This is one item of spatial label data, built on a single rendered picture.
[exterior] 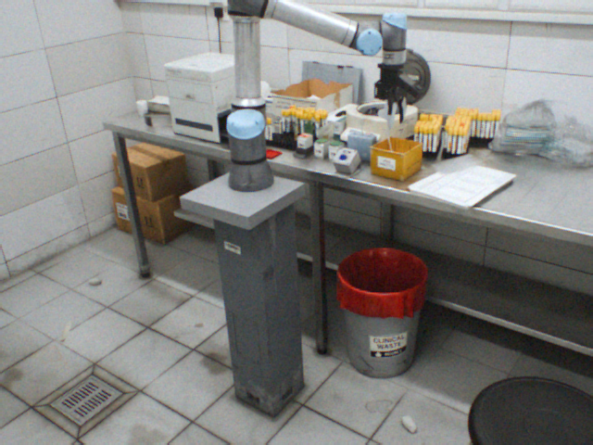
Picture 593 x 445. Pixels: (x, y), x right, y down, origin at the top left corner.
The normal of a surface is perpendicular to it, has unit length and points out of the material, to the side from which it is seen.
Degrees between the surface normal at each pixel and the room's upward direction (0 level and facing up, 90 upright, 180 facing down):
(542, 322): 0
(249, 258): 90
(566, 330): 0
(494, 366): 0
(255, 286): 90
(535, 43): 90
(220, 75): 89
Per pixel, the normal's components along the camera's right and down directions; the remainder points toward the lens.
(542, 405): -0.05, -0.87
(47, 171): 0.81, 0.23
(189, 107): -0.59, 0.39
